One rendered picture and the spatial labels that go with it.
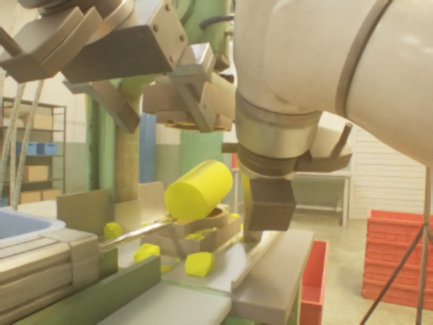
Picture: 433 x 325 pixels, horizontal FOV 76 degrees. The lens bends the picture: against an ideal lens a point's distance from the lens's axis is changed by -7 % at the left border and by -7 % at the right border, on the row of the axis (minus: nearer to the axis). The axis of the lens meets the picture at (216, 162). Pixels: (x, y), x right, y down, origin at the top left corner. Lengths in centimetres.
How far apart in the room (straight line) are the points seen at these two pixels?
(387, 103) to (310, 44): 6
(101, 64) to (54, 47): 8
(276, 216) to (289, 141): 9
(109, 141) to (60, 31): 31
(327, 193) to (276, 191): 553
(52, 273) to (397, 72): 26
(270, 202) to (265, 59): 15
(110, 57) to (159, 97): 13
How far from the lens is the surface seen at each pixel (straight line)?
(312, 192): 587
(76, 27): 25
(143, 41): 26
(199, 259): 35
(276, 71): 24
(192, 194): 42
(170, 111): 39
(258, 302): 31
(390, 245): 261
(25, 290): 24
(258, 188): 33
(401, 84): 20
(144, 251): 38
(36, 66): 23
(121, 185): 52
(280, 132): 28
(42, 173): 618
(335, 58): 21
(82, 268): 26
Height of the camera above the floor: 114
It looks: 2 degrees down
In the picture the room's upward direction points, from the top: 1 degrees clockwise
